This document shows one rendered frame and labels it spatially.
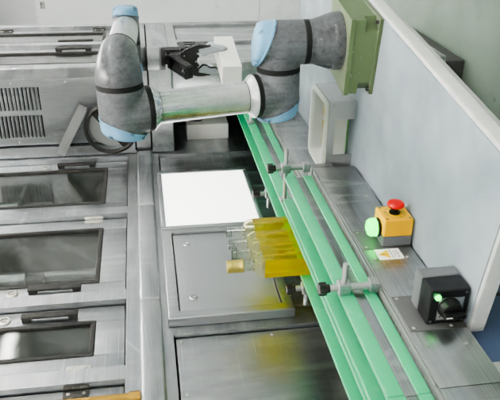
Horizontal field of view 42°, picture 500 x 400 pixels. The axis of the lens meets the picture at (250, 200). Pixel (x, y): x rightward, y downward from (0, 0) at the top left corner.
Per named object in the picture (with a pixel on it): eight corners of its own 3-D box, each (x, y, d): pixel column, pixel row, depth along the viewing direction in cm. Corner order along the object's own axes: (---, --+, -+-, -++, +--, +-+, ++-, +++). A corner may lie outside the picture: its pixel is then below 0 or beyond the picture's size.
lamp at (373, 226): (374, 230, 157) (362, 231, 156) (376, 213, 154) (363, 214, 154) (380, 240, 153) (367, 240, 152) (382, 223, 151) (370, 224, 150)
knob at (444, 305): (457, 315, 127) (465, 326, 124) (435, 317, 126) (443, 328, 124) (461, 296, 125) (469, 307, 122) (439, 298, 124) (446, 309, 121)
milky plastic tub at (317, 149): (332, 148, 213) (306, 150, 212) (338, 82, 203) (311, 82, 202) (348, 171, 198) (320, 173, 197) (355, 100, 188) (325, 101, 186)
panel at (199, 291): (245, 174, 256) (157, 178, 251) (245, 167, 255) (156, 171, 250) (295, 317, 178) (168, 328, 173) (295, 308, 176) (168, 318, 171)
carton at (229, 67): (232, 36, 220) (213, 36, 219) (241, 66, 200) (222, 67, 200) (231, 53, 223) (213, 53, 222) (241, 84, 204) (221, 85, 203)
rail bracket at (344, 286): (375, 284, 142) (315, 289, 140) (379, 255, 139) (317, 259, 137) (382, 294, 139) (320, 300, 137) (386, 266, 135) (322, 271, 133)
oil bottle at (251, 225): (313, 230, 194) (240, 235, 191) (313, 213, 192) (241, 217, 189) (317, 240, 189) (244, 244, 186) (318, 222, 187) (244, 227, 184)
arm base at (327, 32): (336, 0, 175) (299, 1, 173) (349, 29, 164) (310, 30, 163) (329, 50, 185) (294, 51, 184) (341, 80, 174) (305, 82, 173)
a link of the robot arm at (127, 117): (308, 68, 172) (98, 90, 155) (305, 122, 179) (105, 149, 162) (290, 57, 182) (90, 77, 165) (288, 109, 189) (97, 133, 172)
